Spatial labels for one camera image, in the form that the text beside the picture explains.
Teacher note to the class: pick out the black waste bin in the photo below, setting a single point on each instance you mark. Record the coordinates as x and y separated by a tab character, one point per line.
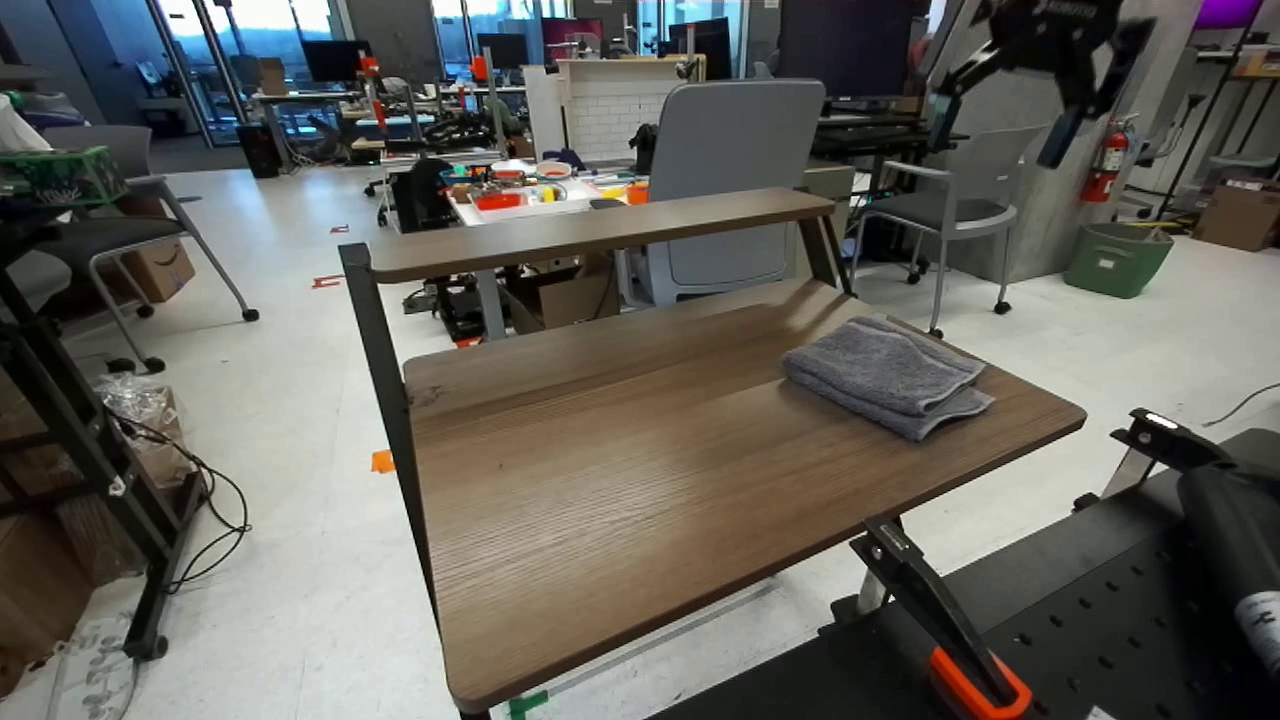
260	150

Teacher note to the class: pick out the black cylinder with white label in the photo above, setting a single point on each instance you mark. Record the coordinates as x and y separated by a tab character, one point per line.
1235	540

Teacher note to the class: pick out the black metal rack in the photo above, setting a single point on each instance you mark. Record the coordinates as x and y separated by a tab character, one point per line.
70	440

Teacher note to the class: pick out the grey high-back office chair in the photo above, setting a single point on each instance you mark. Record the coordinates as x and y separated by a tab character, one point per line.
735	160

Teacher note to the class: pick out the black and silver clamp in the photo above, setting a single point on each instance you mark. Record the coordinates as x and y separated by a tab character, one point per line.
1160	440

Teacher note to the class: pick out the white brick pattern panel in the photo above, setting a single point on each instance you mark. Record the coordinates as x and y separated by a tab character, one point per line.
605	110

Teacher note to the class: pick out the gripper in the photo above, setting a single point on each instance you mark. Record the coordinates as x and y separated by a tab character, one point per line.
1050	30

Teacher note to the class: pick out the large dark monitor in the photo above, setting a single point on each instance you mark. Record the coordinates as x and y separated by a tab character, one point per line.
850	45

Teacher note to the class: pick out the grey towel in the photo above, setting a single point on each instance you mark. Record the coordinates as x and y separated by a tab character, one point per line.
885	378

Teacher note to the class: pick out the grey chair on casters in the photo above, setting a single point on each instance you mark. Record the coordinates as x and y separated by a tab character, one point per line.
120	235

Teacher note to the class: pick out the green plastic bin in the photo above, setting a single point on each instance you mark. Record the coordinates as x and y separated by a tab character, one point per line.
1115	262

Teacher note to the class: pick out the green patterned box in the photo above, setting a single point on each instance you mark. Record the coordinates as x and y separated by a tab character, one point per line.
65	175

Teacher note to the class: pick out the white tray with small items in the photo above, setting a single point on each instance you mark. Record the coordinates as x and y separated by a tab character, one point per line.
520	200

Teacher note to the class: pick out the grey chair with armrests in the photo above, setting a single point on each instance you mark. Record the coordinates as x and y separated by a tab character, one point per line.
950	205

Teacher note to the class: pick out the cardboard box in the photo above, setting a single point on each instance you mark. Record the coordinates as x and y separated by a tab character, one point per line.
160	270
560	298
1240	215

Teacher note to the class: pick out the clear plastic bag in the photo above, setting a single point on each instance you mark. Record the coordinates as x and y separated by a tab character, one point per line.
145	405

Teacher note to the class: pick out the red fire extinguisher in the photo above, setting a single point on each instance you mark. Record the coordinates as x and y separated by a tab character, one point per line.
1105	165

